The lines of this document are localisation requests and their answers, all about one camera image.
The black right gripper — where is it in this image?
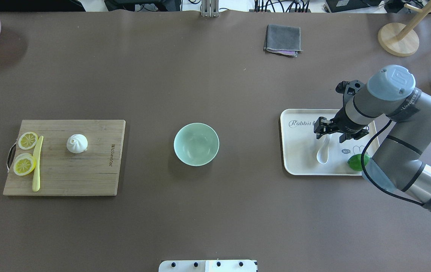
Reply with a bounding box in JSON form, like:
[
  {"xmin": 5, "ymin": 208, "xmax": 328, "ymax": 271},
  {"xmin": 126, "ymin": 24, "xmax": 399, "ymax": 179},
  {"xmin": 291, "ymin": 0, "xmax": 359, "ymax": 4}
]
[{"xmin": 314, "ymin": 110, "xmax": 369, "ymax": 143}]

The white ceramic spoon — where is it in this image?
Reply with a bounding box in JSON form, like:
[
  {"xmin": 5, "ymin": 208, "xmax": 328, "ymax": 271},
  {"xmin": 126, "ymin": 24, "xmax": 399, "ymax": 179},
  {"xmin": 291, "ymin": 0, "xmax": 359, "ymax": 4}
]
[{"xmin": 316, "ymin": 134, "xmax": 332, "ymax": 165}]

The white steamed bun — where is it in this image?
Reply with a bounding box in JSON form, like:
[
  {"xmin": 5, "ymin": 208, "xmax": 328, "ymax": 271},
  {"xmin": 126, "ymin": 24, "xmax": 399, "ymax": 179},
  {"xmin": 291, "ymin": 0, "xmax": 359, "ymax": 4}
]
[{"xmin": 66, "ymin": 134, "xmax": 88, "ymax": 154}]

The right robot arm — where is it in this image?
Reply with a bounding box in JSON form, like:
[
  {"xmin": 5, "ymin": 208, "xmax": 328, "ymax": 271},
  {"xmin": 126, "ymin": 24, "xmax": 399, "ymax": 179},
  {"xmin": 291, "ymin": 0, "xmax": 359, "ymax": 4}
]
[{"xmin": 314, "ymin": 64, "xmax": 431, "ymax": 212}]

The mint green bowl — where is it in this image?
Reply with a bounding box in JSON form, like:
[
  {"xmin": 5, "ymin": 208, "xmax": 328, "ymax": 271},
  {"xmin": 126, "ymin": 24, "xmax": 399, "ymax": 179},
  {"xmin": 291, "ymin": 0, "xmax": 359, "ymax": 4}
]
[{"xmin": 174, "ymin": 123, "xmax": 220, "ymax": 167}]

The cream rabbit tray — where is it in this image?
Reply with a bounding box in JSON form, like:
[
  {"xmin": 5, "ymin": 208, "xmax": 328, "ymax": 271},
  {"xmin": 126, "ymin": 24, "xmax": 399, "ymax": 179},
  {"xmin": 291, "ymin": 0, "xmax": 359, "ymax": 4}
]
[{"xmin": 280, "ymin": 109, "xmax": 377, "ymax": 176}]

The green lime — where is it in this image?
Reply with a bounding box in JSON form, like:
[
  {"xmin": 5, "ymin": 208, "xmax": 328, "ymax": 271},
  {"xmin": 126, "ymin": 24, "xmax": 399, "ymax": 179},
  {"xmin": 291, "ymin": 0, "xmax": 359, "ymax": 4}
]
[{"xmin": 347, "ymin": 153, "xmax": 370, "ymax": 172}]

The upper lemon slice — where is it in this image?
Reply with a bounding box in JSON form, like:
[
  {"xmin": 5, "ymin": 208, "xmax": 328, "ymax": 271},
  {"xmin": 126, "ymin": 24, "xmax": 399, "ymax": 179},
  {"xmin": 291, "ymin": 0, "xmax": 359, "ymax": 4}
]
[{"xmin": 17, "ymin": 131, "xmax": 39, "ymax": 150}]

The lemon slice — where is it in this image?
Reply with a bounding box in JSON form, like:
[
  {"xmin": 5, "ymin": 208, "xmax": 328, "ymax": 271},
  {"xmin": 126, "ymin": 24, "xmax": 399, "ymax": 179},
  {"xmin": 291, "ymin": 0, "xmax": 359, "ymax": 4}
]
[
  {"xmin": 17, "ymin": 131, "xmax": 39, "ymax": 150},
  {"xmin": 12, "ymin": 153, "xmax": 37, "ymax": 176}
]

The yellow plastic knife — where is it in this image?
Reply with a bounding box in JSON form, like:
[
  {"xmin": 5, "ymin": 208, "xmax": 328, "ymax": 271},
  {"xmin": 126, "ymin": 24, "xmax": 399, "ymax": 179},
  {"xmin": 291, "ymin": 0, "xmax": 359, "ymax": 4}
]
[{"xmin": 32, "ymin": 136, "xmax": 44, "ymax": 192}]

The grey folded cloth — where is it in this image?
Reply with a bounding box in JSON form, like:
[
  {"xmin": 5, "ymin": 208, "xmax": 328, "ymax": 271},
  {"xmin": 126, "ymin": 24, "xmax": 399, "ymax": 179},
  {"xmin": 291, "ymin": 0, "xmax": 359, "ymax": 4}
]
[{"xmin": 263, "ymin": 24, "xmax": 302, "ymax": 57}]

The lower lemon slice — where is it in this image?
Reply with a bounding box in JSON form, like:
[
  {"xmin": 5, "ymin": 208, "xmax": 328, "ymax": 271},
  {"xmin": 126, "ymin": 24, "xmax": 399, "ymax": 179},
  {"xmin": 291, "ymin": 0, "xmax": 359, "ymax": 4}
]
[{"xmin": 12, "ymin": 153, "xmax": 37, "ymax": 176}]

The wooden mug tree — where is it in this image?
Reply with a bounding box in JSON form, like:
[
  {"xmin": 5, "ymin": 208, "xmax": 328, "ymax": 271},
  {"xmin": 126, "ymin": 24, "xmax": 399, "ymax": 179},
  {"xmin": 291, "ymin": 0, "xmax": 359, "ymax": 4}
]
[{"xmin": 377, "ymin": 0, "xmax": 431, "ymax": 57}]

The wooden cutting board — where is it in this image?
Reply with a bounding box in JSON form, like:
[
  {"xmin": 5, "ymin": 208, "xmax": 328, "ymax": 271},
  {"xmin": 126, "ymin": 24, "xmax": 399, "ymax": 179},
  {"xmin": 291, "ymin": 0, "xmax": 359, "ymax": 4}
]
[{"xmin": 3, "ymin": 119, "xmax": 126, "ymax": 196}]

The aluminium frame post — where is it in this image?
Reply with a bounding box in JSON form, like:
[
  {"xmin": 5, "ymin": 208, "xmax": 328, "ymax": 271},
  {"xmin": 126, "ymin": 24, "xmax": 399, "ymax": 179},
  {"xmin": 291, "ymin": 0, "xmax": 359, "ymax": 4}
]
[{"xmin": 200, "ymin": 0, "xmax": 220, "ymax": 17}]

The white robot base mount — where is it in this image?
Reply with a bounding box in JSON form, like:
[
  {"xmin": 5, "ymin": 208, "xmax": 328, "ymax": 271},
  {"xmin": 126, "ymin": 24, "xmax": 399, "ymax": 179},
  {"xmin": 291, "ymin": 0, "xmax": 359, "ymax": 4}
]
[{"xmin": 158, "ymin": 259, "xmax": 258, "ymax": 272}]

